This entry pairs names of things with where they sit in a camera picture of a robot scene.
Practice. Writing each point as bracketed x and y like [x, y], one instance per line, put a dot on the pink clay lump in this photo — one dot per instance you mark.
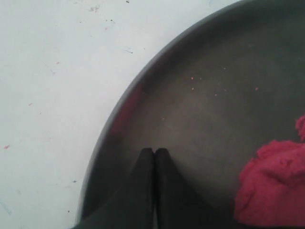
[272, 185]

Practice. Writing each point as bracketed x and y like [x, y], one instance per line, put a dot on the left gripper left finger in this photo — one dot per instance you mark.
[132, 206]

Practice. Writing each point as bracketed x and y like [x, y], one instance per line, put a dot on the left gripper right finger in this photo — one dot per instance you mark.
[178, 205]

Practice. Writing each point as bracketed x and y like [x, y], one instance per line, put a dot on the round steel plate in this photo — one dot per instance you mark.
[229, 84]

